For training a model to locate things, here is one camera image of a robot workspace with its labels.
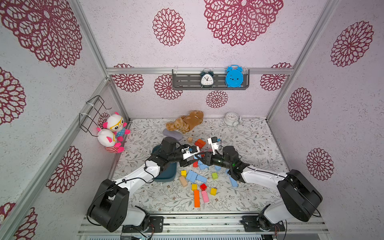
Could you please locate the dark green alarm clock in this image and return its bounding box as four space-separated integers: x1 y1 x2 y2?
200 71 215 88

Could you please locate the orange red block back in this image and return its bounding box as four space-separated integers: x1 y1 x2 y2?
194 139 207 149

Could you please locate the purple oval pad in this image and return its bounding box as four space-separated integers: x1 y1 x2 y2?
163 129 183 141

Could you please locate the tan wooden block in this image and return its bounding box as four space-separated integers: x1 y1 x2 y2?
179 176 188 188

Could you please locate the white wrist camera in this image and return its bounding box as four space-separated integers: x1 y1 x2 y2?
181 145 201 160
208 137 221 155

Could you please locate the red cube front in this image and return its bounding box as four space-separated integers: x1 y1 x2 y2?
200 184 207 191

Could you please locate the white plush striped shirt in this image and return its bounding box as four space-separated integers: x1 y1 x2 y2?
97 127 125 154

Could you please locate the white plush with glasses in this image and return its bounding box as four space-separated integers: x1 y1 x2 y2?
103 112 131 142

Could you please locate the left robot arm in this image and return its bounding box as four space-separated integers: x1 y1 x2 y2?
86 137 201 233

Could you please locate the black wire basket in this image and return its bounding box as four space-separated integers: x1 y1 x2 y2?
78 95 111 137

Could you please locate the long pink block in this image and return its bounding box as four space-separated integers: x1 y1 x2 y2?
201 191 210 203

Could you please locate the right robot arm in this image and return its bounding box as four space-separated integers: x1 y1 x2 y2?
199 146 323 226

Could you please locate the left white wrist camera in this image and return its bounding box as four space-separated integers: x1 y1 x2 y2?
181 145 201 160

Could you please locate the yellow cube front right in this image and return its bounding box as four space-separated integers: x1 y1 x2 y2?
210 188 217 196

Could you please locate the white alarm clock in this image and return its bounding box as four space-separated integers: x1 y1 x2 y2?
224 112 243 127

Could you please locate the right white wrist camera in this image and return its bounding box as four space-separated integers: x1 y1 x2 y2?
208 137 221 155

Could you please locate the teal plastic bin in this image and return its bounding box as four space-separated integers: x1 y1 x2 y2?
155 163 177 182

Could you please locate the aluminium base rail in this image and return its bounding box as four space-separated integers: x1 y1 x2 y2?
77 212 331 240

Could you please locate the blue alarm clock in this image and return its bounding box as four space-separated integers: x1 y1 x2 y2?
225 65 244 88

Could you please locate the long orange block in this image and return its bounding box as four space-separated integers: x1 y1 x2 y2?
194 190 201 208

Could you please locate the grey wall shelf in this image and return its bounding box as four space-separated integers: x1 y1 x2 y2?
172 70 250 91

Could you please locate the brown plush dog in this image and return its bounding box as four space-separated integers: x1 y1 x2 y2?
166 111 204 134

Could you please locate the blue long block right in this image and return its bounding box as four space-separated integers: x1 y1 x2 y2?
229 177 239 188

